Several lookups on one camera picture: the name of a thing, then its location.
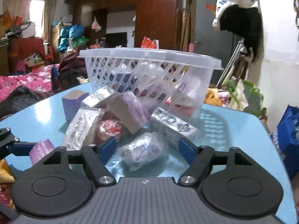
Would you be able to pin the printed clear plastic bag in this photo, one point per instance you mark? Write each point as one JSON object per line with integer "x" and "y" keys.
{"x": 81, "y": 128}

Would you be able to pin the purple cardboard box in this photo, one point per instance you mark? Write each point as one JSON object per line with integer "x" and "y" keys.
{"x": 72, "y": 105}

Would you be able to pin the red pack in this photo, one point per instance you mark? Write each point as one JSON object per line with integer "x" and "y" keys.
{"x": 181, "y": 108}

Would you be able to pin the red ball in clear bag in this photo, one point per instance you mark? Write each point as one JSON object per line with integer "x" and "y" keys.
{"x": 108, "y": 130}

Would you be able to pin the grey white box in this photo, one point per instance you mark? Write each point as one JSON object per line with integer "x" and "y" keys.
{"x": 98, "y": 96}

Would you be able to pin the red cabinet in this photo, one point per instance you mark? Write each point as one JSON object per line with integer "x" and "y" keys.
{"x": 25, "y": 49}

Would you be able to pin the purple white wrapped pack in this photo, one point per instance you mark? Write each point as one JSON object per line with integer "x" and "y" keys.
{"x": 188, "y": 88}

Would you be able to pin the black cloth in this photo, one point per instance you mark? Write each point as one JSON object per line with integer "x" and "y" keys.
{"x": 21, "y": 100}

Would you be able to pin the blue tote bag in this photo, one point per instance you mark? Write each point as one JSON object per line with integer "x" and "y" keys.
{"x": 288, "y": 140}

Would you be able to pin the black white patterned box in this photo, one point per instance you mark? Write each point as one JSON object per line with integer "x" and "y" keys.
{"x": 172, "y": 126}

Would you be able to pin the black hanging garment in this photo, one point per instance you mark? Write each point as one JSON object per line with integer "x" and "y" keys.
{"x": 245, "y": 25}

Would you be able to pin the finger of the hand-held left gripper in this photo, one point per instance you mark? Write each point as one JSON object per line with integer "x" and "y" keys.
{"x": 22, "y": 149}

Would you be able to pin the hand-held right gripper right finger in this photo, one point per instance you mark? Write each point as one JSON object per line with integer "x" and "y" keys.
{"x": 188, "y": 150}

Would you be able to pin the grey door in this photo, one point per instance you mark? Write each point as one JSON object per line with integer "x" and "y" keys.
{"x": 210, "y": 25}

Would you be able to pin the blue plastic bags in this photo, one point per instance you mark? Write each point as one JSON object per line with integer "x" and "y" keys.
{"x": 70, "y": 37}

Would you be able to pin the pinkish white plastic bag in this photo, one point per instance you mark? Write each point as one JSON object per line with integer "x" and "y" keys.
{"x": 96, "y": 25}

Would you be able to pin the pink floral blanket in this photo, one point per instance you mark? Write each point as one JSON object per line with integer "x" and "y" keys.
{"x": 28, "y": 79}

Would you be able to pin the metal tripod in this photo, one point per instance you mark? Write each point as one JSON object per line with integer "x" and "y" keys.
{"x": 231, "y": 60}

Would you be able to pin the white plastic basket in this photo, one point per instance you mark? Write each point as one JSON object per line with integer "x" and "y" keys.
{"x": 149, "y": 58}

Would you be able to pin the clear white roll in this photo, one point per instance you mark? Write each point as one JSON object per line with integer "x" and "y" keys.
{"x": 144, "y": 150}

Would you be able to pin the pink bottle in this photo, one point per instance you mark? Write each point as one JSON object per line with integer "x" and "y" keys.
{"x": 192, "y": 47}

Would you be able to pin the green plant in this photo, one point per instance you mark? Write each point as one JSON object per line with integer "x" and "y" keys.
{"x": 247, "y": 93}

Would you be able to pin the red white plastic bag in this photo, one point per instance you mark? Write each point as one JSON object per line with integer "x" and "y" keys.
{"x": 149, "y": 43}

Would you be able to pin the brown wooden wardrobe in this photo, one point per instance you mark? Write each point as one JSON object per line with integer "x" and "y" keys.
{"x": 154, "y": 11}

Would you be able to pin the pile of dark clothes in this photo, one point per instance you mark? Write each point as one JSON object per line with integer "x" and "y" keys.
{"x": 72, "y": 66}

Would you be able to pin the beige curtain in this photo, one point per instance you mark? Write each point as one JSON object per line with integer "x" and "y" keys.
{"x": 49, "y": 14}

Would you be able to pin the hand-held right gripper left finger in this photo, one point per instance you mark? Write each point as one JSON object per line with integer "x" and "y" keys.
{"x": 107, "y": 149}

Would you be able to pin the purple white box brown flap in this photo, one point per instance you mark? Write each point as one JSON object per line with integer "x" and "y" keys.
{"x": 130, "y": 112}

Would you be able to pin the black television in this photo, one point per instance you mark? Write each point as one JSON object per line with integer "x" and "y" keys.
{"x": 116, "y": 39}

